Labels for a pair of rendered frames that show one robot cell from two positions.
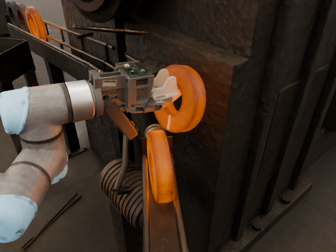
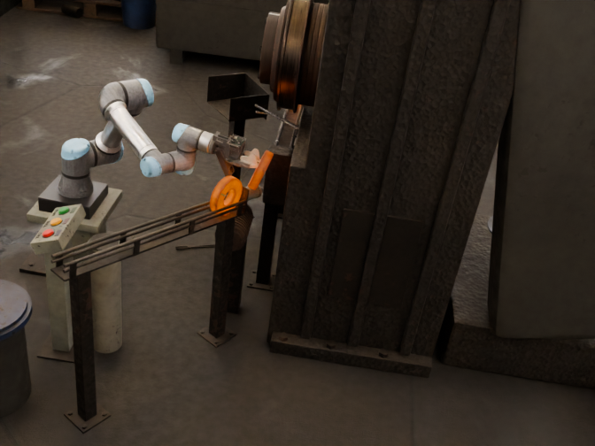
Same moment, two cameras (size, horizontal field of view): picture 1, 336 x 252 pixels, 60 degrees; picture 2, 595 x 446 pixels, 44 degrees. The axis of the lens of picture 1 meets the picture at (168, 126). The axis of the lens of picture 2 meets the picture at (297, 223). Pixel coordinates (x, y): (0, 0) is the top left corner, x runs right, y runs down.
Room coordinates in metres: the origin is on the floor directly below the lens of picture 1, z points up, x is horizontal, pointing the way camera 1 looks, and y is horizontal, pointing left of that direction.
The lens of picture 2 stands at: (-1.11, -1.72, 2.18)
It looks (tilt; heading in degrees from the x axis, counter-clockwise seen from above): 34 degrees down; 41
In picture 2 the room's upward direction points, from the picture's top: 8 degrees clockwise
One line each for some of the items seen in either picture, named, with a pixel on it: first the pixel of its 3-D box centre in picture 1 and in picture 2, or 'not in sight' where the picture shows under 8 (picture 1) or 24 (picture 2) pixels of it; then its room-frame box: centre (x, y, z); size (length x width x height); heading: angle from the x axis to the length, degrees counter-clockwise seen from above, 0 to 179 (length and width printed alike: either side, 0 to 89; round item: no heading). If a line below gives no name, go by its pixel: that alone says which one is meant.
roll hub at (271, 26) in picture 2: not in sight; (269, 48); (0.87, 0.29, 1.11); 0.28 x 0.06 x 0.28; 40
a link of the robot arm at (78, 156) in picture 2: not in sight; (77, 156); (0.31, 0.84, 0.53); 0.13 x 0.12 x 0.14; 178
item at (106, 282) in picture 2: not in sight; (105, 295); (0.07, 0.24, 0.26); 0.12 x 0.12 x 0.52
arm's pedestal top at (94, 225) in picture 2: not in sight; (76, 204); (0.29, 0.83, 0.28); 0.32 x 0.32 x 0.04; 38
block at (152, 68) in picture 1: (151, 103); (278, 175); (0.76, 0.05, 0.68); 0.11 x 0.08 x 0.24; 130
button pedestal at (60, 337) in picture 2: not in sight; (61, 285); (-0.06, 0.34, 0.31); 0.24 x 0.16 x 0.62; 40
